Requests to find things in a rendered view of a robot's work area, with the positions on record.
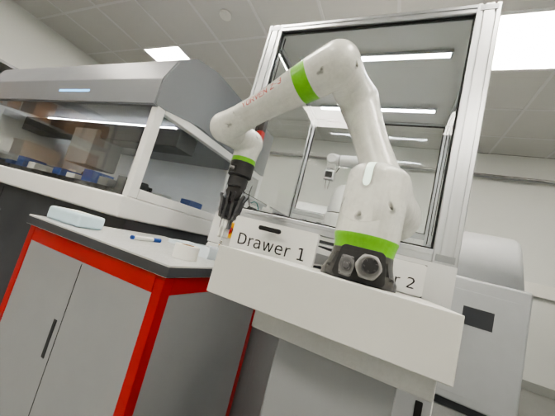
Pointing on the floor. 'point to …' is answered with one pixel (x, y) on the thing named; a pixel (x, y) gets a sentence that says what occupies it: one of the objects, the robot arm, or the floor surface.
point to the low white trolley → (116, 328)
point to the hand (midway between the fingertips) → (224, 229)
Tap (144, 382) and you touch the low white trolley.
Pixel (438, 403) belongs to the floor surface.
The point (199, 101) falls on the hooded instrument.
